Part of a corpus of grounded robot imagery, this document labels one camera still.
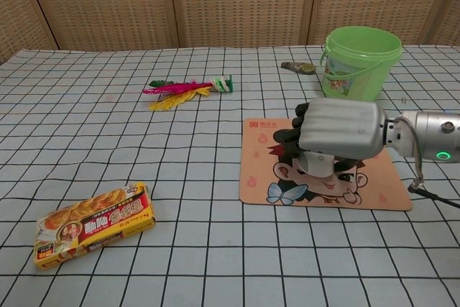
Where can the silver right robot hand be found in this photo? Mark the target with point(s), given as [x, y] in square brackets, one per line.
[341, 127]

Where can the white computer mouse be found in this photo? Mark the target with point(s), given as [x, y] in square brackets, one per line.
[318, 165]

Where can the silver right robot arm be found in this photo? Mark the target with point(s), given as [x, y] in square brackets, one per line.
[427, 134]

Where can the cartoon girl mouse pad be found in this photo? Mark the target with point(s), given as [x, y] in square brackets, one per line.
[305, 192]

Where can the green plastic bucket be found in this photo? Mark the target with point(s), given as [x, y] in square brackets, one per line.
[355, 69]

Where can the small grey green-capped object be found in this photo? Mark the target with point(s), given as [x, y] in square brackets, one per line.
[300, 67]

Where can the colourful feather shuttlecock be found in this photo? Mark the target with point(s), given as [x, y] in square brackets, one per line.
[187, 91]

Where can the woven rattan folding screen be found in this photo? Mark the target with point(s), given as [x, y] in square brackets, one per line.
[230, 1]

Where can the checked grey tablecloth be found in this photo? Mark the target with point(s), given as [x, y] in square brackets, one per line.
[143, 163]

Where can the yellow curry box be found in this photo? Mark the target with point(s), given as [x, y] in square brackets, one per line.
[97, 224]

